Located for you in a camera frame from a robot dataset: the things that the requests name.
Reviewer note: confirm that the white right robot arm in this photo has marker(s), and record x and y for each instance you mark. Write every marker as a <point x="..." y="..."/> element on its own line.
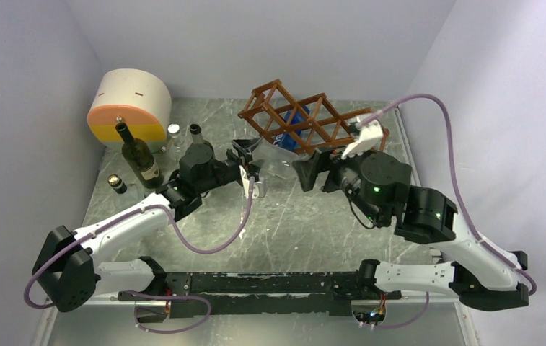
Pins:
<point x="481" y="275"/>

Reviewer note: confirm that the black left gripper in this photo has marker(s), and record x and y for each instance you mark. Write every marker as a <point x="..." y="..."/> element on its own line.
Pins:
<point x="244" y="148"/>

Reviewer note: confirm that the clear bottle silver cap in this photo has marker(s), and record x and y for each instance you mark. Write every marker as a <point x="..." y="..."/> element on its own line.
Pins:
<point x="175" y="140"/>

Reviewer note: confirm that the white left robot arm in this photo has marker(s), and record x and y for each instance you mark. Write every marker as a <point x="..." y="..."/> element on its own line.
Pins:
<point x="71" y="266"/>

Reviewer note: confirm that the brown wooden wine rack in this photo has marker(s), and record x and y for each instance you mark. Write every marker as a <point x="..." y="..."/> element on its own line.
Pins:
<point x="312" y="122"/>

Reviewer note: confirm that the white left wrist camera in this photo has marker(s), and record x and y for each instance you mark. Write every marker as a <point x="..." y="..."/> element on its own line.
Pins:
<point x="251" y="189"/>

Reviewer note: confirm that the green wine bottle brown label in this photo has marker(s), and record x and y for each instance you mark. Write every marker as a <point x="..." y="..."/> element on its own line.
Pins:
<point x="196" y="135"/>

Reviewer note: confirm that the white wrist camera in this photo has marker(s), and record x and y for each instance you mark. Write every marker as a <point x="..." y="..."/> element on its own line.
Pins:
<point x="368" y="136"/>
<point x="251" y="189"/>

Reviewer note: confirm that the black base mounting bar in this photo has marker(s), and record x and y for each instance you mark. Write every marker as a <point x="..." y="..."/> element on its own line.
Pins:
<point x="224" y="293"/>

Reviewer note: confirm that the small dark bottle gold cap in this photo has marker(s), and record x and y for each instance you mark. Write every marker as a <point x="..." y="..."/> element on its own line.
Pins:
<point x="117" y="184"/>

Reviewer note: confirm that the beige orange yellow cylinder box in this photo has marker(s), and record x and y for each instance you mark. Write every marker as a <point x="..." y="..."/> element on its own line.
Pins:
<point x="137" y="98"/>

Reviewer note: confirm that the clear glass bottle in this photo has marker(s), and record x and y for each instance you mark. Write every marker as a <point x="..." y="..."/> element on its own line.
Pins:
<point x="274" y="160"/>

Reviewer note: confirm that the dark bottle cream label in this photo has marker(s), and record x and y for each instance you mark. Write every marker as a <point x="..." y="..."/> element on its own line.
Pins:
<point x="139" y="157"/>

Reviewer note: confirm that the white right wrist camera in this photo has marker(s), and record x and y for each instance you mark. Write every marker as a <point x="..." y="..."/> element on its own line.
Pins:
<point x="368" y="136"/>

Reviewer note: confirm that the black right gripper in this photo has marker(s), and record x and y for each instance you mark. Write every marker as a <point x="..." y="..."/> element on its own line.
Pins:
<point x="321" y="160"/>

